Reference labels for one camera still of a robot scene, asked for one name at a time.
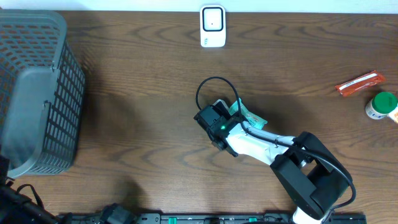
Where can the mint Zappy wipes pack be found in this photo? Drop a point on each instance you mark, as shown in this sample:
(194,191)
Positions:
(253,119)

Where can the red Top chocolate bar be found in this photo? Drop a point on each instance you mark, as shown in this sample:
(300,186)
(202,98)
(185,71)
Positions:
(370,79)

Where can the green lid jar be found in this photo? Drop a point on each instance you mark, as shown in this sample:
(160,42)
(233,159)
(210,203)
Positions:
(381,105)

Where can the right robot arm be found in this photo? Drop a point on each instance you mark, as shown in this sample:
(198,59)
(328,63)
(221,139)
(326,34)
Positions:
(313,178)

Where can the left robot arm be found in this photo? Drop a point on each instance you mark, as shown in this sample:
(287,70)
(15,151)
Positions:
(17,208)

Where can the white barcode scanner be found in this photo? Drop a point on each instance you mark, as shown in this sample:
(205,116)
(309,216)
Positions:
(212,26)

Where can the grey plastic mesh basket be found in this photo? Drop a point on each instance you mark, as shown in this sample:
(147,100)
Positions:
(42,92)

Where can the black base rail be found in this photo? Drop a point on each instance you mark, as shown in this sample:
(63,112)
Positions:
(117,214)

